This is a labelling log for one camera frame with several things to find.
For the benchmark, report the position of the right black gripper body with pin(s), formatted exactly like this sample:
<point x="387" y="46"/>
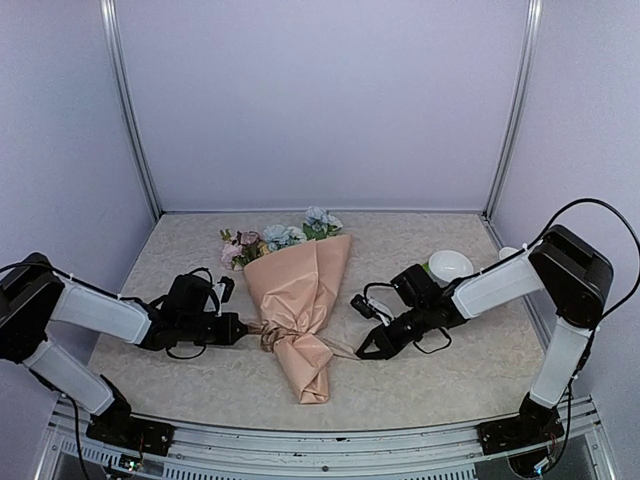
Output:
<point x="405" y="337"/>

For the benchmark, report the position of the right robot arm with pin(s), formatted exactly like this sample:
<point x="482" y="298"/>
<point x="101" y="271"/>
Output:
<point x="576" y="277"/>

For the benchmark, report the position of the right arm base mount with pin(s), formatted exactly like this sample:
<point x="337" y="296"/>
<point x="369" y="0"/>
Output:
<point x="533" y="424"/>

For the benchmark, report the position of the left aluminium frame post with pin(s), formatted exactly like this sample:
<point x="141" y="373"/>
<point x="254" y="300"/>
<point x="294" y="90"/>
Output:
<point x="115" y="48"/>

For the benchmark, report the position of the light blue cup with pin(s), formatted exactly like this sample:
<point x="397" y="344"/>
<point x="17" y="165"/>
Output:
<point x="506" y="252"/>

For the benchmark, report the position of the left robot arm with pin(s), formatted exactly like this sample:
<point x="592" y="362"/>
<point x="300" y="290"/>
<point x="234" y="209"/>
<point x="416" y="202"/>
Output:
<point x="34" y="294"/>

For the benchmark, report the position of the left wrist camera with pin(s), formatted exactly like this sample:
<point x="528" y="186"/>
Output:
<point x="223" y="290"/>

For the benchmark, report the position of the pink rose stem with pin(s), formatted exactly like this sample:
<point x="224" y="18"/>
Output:
<point x="241" y="248"/>

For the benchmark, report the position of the tan ribbon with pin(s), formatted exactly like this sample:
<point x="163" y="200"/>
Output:
<point x="309" y="345"/>

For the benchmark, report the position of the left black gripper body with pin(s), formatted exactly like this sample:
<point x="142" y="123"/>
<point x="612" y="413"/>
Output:
<point x="220" y="336"/>

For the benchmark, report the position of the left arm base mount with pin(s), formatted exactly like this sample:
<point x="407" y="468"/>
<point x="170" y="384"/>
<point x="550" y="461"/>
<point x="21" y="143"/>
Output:
<point x="125" y="430"/>

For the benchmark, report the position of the right aluminium frame post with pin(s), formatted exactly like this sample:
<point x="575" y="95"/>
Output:
<point x="526" y="61"/>

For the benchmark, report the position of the pink wrapping paper sheet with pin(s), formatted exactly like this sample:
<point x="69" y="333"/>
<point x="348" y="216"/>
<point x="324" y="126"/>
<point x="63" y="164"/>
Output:
<point x="297" y="288"/>

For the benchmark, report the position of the white ceramic bowl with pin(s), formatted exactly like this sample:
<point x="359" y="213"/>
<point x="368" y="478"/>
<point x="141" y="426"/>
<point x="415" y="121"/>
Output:
<point x="444" y="266"/>

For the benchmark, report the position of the aluminium frame post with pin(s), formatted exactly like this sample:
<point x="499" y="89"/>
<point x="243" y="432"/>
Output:
<point x="526" y="61"/>
<point x="115" y="48"/>

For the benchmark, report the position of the front aluminium rail base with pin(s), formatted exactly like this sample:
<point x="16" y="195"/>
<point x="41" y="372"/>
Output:
<point x="448" y="451"/>

